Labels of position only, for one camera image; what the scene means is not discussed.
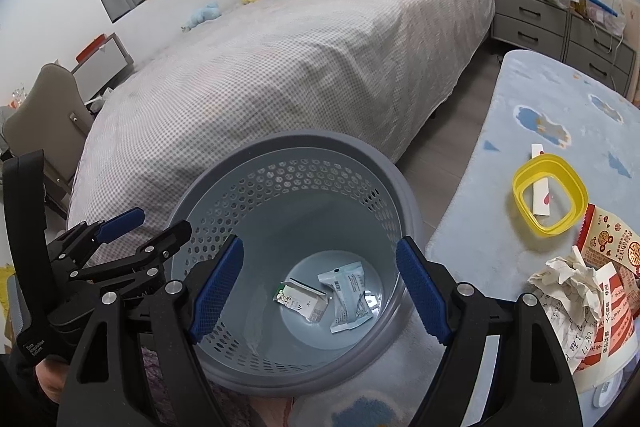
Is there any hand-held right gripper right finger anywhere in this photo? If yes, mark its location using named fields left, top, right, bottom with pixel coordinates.
left=395, top=236, right=583, bottom=427

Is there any grey perforated wastebasket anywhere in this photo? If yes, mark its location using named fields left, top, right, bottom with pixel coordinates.
left=165, top=130, right=426, bottom=393

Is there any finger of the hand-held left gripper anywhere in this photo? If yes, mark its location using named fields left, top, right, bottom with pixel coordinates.
left=70, top=220, right=193, bottom=303
left=47, top=207, right=146, bottom=273

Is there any grey two-drawer nightstand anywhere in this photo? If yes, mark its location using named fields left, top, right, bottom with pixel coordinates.
left=492, top=0, right=568, bottom=55
left=565, top=12, right=638, bottom=100

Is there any red box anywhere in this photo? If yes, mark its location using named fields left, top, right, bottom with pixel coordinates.
left=76, top=34, right=108, bottom=60

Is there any white paper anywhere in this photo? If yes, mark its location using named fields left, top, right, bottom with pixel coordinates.
left=528, top=247, right=623, bottom=375

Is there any purple patterned cloth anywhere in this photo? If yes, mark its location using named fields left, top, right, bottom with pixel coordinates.
left=140, top=347, right=296, bottom=427

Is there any grey and white cabinet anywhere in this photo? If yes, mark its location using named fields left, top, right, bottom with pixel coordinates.
left=70, top=33, right=135, bottom=102

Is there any blue cloud-print blanket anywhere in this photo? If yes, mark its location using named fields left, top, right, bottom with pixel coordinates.
left=295, top=50, right=640, bottom=427

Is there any bed with checked cover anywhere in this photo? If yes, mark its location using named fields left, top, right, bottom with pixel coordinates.
left=67, top=0, right=496, bottom=278

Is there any blue plush toy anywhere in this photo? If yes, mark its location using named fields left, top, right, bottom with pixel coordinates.
left=181, top=2, right=222, bottom=30

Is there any small white carton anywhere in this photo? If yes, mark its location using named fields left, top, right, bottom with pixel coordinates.
left=272, top=279, right=328, bottom=323

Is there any blue stick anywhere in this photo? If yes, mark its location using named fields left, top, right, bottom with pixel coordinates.
left=574, top=0, right=619, bottom=16

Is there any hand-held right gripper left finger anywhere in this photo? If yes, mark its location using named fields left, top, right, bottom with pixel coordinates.
left=56, top=234, right=246, bottom=427

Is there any white plastic wrapper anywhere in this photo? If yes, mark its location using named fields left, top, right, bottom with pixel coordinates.
left=592, top=369, right=633, bottom=408

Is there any person's left hand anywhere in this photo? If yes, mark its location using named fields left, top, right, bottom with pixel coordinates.
left=34, top=349, right=70, bottom=404

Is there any red and white paper cup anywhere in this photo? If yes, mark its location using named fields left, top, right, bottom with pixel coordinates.
left=570, top=259, right=640, bottom=393

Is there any red and white snack packet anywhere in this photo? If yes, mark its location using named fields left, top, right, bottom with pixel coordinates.
left=577, top=203, right=640, bottom=280

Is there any white paper strip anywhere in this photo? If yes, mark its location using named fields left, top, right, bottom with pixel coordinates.
left=530, top=143, right=556, bottom=214

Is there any grey chair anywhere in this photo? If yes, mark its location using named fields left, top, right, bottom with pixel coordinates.
left=2, top=63, right=96, bottom=218

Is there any yellow plastic container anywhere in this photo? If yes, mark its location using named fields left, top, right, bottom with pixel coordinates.
left=511, top=153, right=589, bottom=235

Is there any white plastic packet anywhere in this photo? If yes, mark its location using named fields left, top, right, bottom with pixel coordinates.
left=318, top=261, right=383, bottom=334

